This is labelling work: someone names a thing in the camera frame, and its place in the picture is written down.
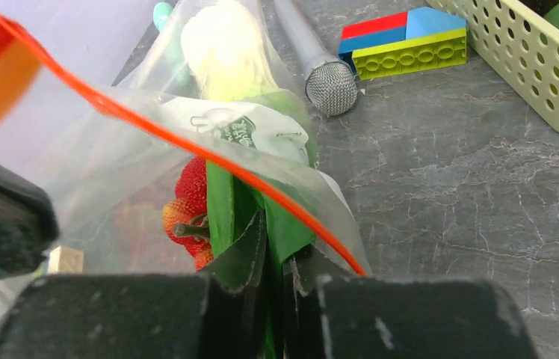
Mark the small striped wooden block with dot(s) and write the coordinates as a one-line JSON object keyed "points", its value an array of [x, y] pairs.
{"points": [[65, 260]]}

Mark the multicolour brick block stack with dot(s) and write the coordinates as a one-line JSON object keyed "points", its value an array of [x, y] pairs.
{"points": [[414, 40]]}

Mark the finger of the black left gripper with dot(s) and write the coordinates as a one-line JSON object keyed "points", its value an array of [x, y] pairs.
{"points": [[28, 225]]}

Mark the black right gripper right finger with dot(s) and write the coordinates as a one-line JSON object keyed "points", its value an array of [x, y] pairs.
{"points": [[300, 272]]}

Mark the red strawberry bunch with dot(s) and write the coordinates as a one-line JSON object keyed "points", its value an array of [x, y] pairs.
{"points": [[185, 218]]}

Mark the mint green toy pen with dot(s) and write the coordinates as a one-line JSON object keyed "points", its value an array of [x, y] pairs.
{"points": [[161, 14]]}

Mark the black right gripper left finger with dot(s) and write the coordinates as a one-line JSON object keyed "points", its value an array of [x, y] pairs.
{"points": [[241, 264]]}

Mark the grey toy microphone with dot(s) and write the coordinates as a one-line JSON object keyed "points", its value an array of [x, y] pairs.
{"points": [[329, 82]]}

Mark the green white bok choy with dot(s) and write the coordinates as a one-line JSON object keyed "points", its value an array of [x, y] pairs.
{"points": [[257, 117]]}

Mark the pale green perforated basket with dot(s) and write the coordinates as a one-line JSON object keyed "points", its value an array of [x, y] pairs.
{"points": [[519, 45]]}

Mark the clear zip bag orange zipper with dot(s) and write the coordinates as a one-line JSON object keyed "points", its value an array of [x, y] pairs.
{"points": [[109, 157]]}

